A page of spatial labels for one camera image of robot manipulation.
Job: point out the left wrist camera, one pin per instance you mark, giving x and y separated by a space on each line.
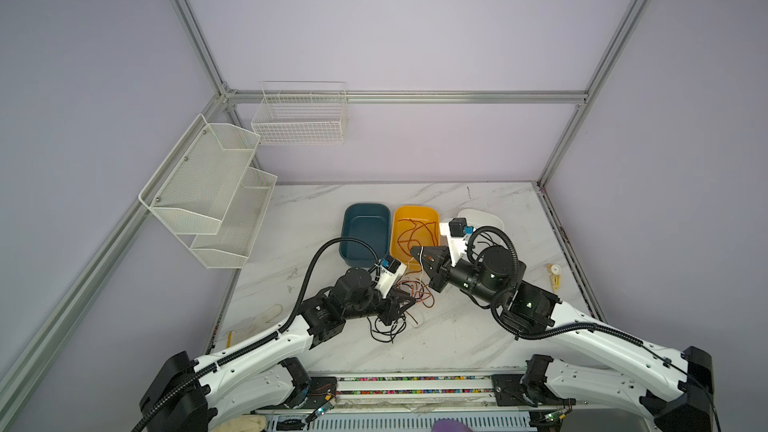
390 271

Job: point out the yellow plastic tub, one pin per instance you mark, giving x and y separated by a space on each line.
413 226

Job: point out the yellow toy figure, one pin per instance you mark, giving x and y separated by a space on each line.
555 276

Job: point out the teal plastic tub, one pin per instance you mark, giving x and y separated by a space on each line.
370 223

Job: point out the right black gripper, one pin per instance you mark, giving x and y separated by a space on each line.
436 261

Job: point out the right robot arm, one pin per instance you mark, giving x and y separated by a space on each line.
671 388

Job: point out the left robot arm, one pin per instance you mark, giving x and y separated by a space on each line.
175 400

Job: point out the white plastic tub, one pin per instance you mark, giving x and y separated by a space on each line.
476 219

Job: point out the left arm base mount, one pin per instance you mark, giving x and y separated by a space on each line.
308 392

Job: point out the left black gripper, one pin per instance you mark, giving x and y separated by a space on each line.
391 310

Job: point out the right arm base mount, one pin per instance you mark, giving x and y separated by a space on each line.
528 388

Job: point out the cream cloth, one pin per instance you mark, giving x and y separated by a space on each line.
240 425

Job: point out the purple object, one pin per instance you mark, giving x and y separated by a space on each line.
450 425

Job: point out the white wire basket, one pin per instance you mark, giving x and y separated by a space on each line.
294 113

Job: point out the aluminium front rail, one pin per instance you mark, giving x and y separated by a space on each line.
414 393

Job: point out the upper white mesh shelf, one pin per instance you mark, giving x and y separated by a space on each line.
190 193

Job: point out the white mesh shelf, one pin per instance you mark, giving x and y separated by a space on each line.
190 193
232 246

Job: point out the lower white mesh shelf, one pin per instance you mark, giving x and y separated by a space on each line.
232 246

